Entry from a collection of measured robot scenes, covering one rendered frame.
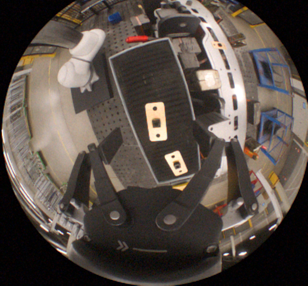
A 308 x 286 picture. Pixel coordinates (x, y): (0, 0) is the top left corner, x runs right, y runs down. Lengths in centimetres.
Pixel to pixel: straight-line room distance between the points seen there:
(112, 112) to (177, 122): 60
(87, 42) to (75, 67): 15
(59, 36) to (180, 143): 60
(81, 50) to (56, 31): 24
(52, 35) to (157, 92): 49
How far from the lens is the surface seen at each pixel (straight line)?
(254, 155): 68
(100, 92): 72
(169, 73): 22
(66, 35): 53
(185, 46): 34
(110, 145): 15
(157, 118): 22
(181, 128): 23
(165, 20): 28
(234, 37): 60
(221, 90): 45
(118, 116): 75
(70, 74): 60
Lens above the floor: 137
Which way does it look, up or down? 67 degrees down
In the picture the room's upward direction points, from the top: 175 degrees counter-clockwise
